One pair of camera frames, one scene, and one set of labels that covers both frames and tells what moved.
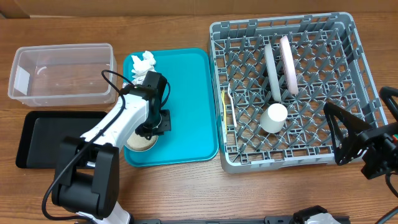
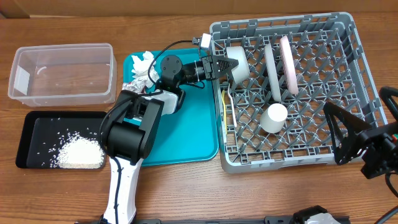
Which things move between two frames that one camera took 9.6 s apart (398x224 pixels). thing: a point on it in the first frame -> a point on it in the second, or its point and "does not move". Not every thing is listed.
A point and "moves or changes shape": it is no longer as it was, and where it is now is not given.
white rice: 140,142 moves or changes shape
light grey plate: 272,72 does not move
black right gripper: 382,140 does not move
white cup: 272,120 does not move
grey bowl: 138,143 moves or changes shape
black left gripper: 166,124 -> 216,72
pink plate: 288,66 does not move
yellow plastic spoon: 222,95 does not move
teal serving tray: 192,99 does not move
